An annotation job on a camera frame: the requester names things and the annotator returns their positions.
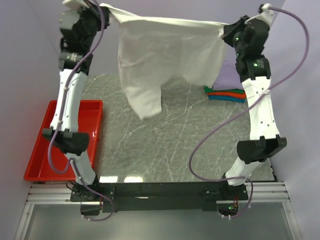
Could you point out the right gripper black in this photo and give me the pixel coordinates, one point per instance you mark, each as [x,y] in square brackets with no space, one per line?
[229,29]

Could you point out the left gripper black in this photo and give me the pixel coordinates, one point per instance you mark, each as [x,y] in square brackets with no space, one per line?
[94,11]

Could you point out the white printed t-shirt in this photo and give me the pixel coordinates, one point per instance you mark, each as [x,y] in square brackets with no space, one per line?
[155,50]

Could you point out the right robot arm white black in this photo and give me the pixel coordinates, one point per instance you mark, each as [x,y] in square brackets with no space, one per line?
[264,139]

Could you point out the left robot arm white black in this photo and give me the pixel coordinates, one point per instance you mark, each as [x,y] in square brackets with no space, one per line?
[67,147]

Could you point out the folded lilac t-shirt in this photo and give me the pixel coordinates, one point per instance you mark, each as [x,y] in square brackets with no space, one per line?
[228,77]

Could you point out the folded orange t-shirt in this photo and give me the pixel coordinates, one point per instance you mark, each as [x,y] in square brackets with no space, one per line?
[237,95]

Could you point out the folded green t-shirt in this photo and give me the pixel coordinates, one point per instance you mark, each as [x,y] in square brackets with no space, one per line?
[208,90]

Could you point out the folded teal t-shirt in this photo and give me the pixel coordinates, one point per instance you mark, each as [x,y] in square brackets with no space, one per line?
[226,98]

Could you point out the red plastic bin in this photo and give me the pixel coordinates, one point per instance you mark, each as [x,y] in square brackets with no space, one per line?
[89,121]

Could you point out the black base beam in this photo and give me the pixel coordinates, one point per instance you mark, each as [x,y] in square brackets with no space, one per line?
[144,196]

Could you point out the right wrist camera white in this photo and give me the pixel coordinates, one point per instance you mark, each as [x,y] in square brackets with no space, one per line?
[266,14]

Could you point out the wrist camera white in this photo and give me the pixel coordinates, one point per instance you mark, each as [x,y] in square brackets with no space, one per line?
[75,5]
[266,14]

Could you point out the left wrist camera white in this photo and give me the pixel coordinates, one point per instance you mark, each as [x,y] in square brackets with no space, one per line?
[75,5]

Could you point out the aluminium frame rail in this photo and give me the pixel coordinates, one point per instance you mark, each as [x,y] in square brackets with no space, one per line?
[55,194]

